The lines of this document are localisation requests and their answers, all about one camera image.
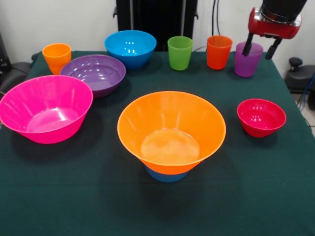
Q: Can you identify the yellow-orange cup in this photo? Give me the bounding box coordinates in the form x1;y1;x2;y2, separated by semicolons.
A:
42;43;72;76

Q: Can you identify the purple cup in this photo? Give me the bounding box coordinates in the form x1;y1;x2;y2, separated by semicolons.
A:
234;41;264;78

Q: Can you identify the small red bowl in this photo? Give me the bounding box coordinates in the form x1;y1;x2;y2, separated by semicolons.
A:
237;98;287;138

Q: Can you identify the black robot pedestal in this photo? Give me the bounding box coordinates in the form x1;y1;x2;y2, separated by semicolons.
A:
113;0;199;52

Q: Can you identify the dark green tablecloth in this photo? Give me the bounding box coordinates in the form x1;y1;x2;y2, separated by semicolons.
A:
0;50;315;236

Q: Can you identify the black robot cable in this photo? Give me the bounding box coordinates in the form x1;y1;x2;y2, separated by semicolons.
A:
211;0;221;36

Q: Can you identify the large blue bowl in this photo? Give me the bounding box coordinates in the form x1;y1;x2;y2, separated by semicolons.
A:
104;30;158;70

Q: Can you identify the large orange bowl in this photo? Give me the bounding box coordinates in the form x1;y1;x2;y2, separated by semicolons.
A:
117;90;226;175

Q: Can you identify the orange-red cup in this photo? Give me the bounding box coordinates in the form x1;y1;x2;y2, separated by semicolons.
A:
206;35;233;70

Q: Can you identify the large pink bowl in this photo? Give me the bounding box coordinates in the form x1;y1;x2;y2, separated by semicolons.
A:
0;75;94;145

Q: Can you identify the blue cable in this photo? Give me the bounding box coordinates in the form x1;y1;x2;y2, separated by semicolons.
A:
297;73;315;111

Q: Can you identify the small blue bowl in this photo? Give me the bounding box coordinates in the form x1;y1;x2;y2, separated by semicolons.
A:
144;164;189;183

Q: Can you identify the green cup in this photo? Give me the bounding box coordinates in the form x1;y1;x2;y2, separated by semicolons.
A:
167;36;193;71

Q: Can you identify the purple bowl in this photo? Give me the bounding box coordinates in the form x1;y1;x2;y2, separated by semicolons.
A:
60;54;126;99

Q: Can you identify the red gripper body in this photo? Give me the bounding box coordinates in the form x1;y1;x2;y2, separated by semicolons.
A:
248;7;302;40

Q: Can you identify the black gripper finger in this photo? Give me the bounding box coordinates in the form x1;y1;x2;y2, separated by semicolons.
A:
242;33;253;57
265;38;283;60

